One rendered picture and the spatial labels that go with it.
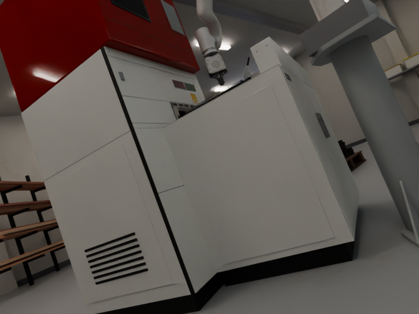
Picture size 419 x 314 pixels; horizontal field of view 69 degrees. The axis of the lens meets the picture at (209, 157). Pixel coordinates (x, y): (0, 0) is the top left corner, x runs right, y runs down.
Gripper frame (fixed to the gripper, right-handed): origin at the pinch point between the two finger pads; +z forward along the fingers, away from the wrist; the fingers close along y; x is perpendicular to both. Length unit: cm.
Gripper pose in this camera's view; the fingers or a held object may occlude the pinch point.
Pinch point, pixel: (221, 81)
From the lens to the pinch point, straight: 173.1
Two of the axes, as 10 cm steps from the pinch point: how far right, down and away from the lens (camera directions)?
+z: 3.6, 9.3, -0.9
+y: 9.3, -3.4, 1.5
